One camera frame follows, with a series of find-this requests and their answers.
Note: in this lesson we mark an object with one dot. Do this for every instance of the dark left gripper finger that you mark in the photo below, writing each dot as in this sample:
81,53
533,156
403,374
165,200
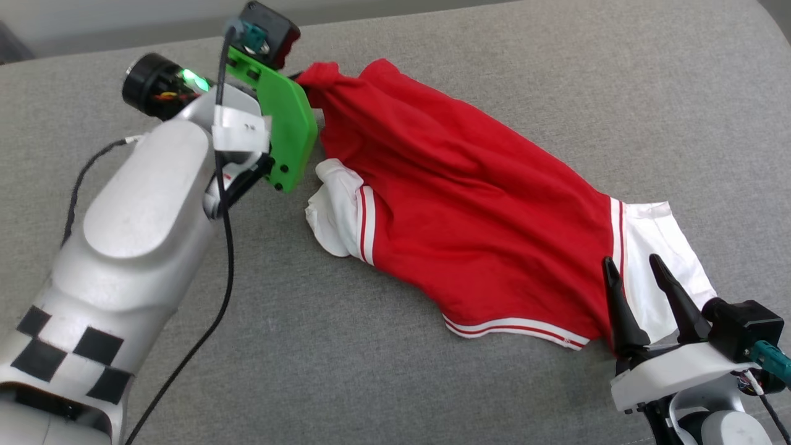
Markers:
295,76

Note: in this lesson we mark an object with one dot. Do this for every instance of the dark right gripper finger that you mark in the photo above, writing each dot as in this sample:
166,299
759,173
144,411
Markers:
683,315
624,315

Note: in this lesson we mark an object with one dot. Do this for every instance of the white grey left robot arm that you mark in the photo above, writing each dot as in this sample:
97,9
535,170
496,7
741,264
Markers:
142,222

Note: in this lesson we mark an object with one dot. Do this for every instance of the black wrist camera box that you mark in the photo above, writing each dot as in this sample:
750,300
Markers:
272,31
744,327

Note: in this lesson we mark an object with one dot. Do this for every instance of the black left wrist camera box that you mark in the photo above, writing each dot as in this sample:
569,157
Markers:
272,31

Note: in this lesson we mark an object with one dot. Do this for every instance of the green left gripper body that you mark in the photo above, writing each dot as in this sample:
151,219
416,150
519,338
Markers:
287,123

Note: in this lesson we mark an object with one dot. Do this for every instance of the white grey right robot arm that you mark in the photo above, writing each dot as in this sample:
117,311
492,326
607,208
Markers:
710,426

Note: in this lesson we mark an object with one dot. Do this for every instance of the red white basketball jersey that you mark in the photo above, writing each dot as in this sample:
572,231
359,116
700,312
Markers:
469,210

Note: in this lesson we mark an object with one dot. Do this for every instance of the white paper label tag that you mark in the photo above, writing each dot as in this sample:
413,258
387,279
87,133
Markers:
241,130

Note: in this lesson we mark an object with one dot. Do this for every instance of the white partition panel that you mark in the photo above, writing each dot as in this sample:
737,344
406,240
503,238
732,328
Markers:
123,18

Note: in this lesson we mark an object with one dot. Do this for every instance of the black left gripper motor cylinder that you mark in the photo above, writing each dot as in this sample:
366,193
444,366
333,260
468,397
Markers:
148,86

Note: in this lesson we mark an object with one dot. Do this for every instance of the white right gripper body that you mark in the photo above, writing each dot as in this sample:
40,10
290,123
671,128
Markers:
673,374

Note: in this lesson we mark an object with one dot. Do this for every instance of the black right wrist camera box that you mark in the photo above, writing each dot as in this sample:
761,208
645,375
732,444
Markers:
744,327

